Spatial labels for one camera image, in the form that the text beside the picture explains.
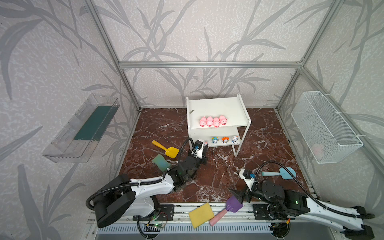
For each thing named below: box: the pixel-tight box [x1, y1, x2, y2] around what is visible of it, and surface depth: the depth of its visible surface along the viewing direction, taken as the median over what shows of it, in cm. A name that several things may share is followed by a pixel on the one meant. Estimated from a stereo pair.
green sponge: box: [151, 154, 171, 172], surface depth 92 cm
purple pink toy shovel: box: [209, 195, 244, 227], surface depth 75 cm
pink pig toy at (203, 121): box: [199, 116, 207, 127], surface depth 68 cm
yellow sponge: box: [188, 202, 215, 229], surface depth 74 cm
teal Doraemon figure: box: [212, 136, 220, 144], surface depth 81 cm
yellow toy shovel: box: [152, 140, 180, 159], surface depth 97 cm
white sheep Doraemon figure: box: [232, 135, 239, 144], surface depth 81 cm
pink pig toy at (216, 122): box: [213, 116, 220, 128], surface depth 68 cm
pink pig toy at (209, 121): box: [206, 116, 214, 127], surface depth 68 cm
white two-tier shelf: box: [186, 93, 252, 157], surface depth 75 cm
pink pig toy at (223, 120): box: [219, 115, 227, 126], surface depth 69 cm
